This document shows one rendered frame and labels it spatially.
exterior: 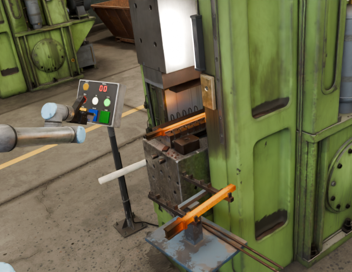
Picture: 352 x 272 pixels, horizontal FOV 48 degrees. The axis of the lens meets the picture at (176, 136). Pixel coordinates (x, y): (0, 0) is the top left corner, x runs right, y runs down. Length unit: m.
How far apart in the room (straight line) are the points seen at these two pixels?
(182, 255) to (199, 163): 0.57
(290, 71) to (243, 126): 0.38
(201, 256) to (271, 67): 0.98
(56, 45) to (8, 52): 0.74
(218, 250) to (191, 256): 0.13
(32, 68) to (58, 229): 3.94
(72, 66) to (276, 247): 5.32
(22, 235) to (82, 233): 0.50
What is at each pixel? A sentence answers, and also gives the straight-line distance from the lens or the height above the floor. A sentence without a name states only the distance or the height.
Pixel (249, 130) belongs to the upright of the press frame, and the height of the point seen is 1.08.
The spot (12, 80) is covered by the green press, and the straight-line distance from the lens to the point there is 6.91.
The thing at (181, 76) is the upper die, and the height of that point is 1.31.
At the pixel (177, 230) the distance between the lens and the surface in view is 1.61.
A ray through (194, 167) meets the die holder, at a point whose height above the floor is 0.84.
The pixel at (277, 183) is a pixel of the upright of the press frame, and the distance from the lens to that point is 2.42.
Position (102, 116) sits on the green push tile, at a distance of 2.58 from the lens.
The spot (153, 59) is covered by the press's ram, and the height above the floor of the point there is 1.42.
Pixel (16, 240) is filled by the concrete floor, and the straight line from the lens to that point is 3.45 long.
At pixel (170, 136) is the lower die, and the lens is 2.21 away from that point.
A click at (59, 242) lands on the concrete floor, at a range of 3.26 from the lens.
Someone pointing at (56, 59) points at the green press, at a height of 0.42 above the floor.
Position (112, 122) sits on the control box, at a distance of 2.53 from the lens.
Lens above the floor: 1.96
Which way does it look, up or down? 26 degrees down
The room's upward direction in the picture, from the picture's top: 7 degrees counter-clockwise
